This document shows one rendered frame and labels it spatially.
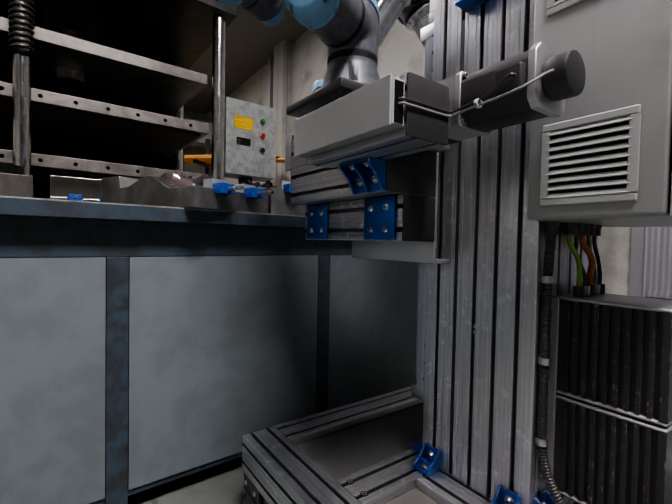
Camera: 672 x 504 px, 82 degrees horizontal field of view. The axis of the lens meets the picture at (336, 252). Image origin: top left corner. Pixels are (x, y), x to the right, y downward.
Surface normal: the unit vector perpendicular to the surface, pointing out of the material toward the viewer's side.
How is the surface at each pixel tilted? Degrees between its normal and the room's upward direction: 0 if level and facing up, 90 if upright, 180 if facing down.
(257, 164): 90
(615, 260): 90
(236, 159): 90
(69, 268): 90
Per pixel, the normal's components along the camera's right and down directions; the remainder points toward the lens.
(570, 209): -0.81, 0.00
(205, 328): 0.62, 0.04
